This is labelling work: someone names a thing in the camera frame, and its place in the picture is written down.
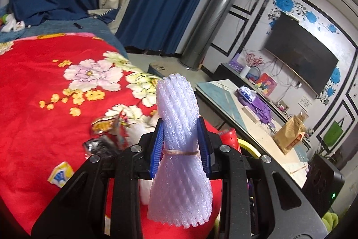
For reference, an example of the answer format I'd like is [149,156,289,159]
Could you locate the purple cloth bag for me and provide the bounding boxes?
[235,86,272,124]

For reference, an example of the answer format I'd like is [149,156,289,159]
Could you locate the green shopping bag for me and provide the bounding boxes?
[323,118,344,144]

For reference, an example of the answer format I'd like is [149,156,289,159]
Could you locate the brown paper bag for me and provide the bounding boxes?
[273,115,306,155]

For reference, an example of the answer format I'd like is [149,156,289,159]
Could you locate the white foam fruit net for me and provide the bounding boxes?
[147,73,213,228]

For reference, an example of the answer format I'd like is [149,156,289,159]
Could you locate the black speaker box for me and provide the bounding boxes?
[302,154,345,217]

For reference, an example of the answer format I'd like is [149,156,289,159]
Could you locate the colourful framed picture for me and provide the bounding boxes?
[255,73,277,97]

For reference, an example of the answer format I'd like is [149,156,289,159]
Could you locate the white cup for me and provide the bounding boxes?
[240,65,251,78]

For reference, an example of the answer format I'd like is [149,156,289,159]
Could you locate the silver tower air conditioner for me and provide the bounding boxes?
[180,0,235,71]

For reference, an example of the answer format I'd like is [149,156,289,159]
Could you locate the silver crumpled wrapper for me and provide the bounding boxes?
[83,115,129,158]

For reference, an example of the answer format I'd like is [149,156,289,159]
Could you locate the blue storage box stool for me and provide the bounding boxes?
[147,62,168,78]

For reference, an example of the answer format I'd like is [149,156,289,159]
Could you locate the black tv console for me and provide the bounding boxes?
[212,63,288,123]

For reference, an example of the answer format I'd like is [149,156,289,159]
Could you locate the coffee table with drawers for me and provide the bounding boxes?
[195,80,308,187]

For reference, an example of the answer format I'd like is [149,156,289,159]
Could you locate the blue sofa cover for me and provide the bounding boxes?
[1,9,128,57]

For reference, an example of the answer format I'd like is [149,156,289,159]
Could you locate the red floral blanket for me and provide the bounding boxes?
[1,33,222,238]

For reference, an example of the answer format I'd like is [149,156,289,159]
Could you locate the black wall television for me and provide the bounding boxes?
[264,13,338,94]

